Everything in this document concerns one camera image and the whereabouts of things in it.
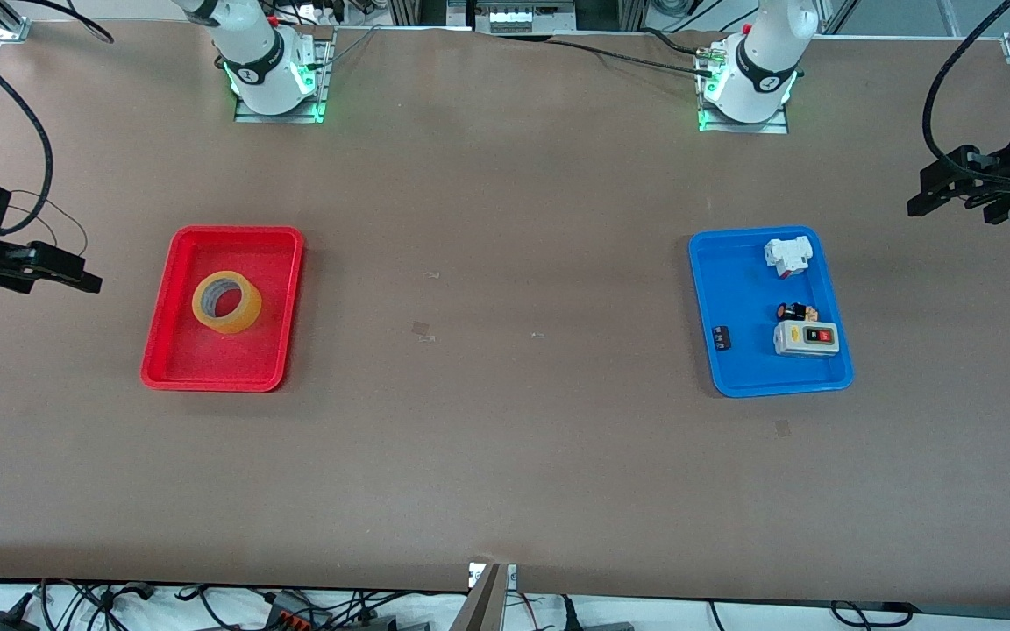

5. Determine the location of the yellow packing tape roll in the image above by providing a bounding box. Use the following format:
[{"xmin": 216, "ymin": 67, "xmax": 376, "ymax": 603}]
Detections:
[{"xmin": 192, "ymin": 271, "xmax": 263, "ymax": 335}]

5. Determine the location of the red plastic tray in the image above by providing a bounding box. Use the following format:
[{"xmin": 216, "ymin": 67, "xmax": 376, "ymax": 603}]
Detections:
[{"xmin": 140, "ymin": 225, "xmax": 305, "ymax": 393}]

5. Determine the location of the white circuit breaker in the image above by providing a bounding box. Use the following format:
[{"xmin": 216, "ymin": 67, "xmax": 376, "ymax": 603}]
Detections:
[{"xmin": 764, "ymin": 235, "xmax": 813, "ymax": 280}]

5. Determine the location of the blue plastic tray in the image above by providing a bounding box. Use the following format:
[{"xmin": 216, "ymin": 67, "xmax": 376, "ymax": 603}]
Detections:
[{"xmin": 688, "ymin": 225, "xmax": 855, "ymax": 399}]

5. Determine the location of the orange black connector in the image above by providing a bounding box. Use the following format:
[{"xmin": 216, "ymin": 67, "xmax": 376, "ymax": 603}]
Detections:
[{"xmin": 264, "ymin": 591, "xmax": 332, "ymax": 628}]

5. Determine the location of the white power strip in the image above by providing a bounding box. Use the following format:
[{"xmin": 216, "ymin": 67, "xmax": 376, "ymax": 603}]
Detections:
[{"xmin": 487, "ymin": 4, "xmax": 576, "ymax": 34}]

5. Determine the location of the aluminium profile bar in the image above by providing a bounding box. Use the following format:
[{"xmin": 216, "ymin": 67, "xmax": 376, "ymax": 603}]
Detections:
[{"xmin": 451, "ymin": 564, "xmax": 507, "ymax": 631}]

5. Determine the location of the thin black gripper wire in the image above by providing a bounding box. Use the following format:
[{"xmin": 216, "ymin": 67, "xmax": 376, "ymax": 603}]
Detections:
[{"xmin": 5, "ymin": 190, "xmax": 89, "ymax": 257}]

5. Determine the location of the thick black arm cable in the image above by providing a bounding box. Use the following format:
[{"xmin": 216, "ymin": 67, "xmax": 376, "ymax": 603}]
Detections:
[
  {"xmin": 922, "ymin": 0, "xmax": 1010, "ymax": 185},
  {"xmin": 0, "ymin": 0, "xmax": 116, "ymax": 236}
]

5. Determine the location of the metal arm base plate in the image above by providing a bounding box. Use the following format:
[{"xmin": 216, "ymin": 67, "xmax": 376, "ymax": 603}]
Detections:
[
  {"xmin": 233, "ymin": 26, "xmax": 336, "ymax": 124},
  {"xmin": 698, "ymin": 39, "xmax": 791, "ymax": 135}
]

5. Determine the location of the grey push-button switch box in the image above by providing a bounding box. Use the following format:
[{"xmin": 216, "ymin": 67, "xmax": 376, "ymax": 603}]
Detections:
[{"xmin": 773, "ymin": 320, "xmax": 840, "ymax": 358}]

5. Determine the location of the black cable on table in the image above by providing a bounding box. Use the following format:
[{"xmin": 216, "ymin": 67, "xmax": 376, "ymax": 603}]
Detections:
[{"xmin": 544, "ymin": 26, "xmax": 718, "ymax": 76}]

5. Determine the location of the thin grey cable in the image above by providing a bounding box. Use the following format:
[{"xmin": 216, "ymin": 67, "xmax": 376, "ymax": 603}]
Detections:
[{"xmin": 319, "ymin": 24, "xmax": 383, "ymax": 69}]

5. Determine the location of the black cable loop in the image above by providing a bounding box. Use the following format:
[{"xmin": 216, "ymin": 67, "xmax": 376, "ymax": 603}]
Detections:
[{"xmin": 829, "ymin": 600, "xmax": 914, "ymax": 628}]

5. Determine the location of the small metal mounting bracket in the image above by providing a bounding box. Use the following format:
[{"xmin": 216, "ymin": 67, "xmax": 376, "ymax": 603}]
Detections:
[{"xmin": 468, "ymin": 561, "xmax": 519, "ymax": 590}]

